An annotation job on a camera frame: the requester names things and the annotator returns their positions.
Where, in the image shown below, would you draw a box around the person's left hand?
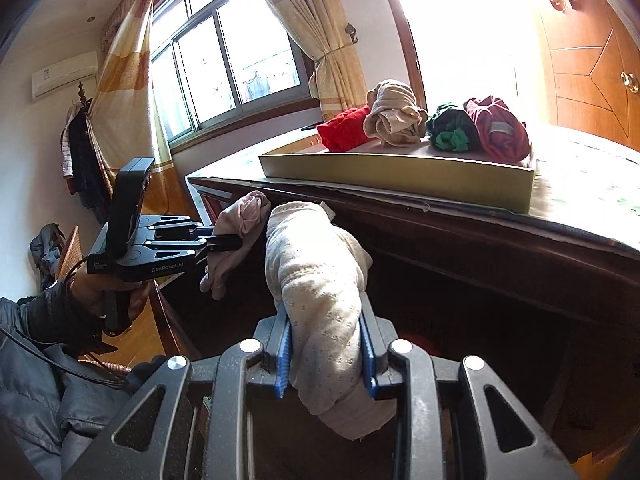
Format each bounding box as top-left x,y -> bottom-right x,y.
69,263 -> 151,323

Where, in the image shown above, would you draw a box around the pink underwear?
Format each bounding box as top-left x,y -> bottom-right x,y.
200,191 -> 271,301

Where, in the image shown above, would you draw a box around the curtain tieback hook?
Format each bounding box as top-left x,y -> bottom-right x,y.
345,23 -> 359,44

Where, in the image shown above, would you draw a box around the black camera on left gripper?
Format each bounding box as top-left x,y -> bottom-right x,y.
104,157 -> 155,260

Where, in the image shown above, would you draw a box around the red underwear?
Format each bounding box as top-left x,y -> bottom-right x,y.
317,105 -> 370,153

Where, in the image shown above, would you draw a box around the striped beige curtain left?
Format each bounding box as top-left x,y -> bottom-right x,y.
88,0 -> 195,216

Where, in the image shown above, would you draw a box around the flat cardboard box lid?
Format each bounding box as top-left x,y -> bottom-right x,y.
259,134 -> 535,214

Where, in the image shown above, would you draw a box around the clothes on coat rack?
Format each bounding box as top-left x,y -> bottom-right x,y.
60,81 -> 111,226

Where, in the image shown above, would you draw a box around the brass door knob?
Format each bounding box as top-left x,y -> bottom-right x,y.
620,72 -> 640,94

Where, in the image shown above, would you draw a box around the maroon underwear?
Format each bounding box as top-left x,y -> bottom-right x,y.
463,96 -> 530,164

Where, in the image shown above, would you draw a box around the orange wooden door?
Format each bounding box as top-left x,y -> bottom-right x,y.
538,0 -> 639,150

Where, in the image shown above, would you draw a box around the dark bag on floor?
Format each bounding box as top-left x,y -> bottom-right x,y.
29,223 -> 66,290

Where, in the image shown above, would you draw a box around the cream dotted underwear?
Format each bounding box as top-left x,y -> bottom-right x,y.
265,202 -> 396,440

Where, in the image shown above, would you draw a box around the green underwear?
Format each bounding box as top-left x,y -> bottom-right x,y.
426,103 -> 482,153

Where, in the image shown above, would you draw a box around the beige underwear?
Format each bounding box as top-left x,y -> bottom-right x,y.
363,79 -> 427,146

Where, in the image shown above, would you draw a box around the sliding glass window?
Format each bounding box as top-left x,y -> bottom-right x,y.
151,0 -> 318,148

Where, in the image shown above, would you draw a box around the striped beige curtain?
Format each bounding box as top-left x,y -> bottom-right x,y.
266,0 -> 367,119
88,0 -> 195,216

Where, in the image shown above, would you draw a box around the white wall air conditioner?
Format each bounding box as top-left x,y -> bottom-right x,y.
32,51 -> 99,100

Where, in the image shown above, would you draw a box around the green patterned table cover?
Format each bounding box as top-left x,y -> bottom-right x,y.
528,124 -> 640,249

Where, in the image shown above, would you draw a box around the person's left jacket forearm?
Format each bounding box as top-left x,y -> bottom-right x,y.
1,272 -> 166,479

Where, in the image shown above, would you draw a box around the striped beige curtain right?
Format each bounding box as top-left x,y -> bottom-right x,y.
266,0 -> 367,119

